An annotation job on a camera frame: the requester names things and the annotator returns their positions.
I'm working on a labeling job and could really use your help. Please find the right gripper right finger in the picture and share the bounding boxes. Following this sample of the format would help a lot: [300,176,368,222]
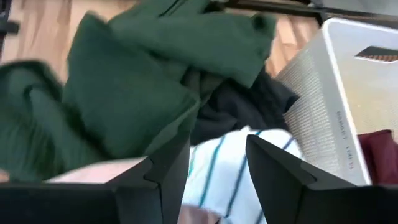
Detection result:
[245,134,398,224]

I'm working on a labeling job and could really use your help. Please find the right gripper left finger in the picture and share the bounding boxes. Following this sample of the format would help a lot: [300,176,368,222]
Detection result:
[0,136,191,224]

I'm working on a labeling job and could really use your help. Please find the maroon garment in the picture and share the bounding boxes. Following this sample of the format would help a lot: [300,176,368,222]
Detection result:
[357,129,398,187]

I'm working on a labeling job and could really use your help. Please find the white striped sock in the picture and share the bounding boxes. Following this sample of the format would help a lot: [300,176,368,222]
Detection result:
[182,125,304,224]

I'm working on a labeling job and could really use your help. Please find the beige sock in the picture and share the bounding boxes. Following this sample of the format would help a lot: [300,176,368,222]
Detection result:
[177,204,222,224]

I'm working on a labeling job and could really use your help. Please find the dark green garment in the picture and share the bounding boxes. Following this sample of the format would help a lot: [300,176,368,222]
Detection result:
[0,0,277,183]

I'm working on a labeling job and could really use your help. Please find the black garment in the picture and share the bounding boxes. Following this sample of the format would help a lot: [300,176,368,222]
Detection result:
[190,67,300,146]

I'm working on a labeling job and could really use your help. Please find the white plastic bin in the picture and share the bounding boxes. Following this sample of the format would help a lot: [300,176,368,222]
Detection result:
[275,17,398,187]

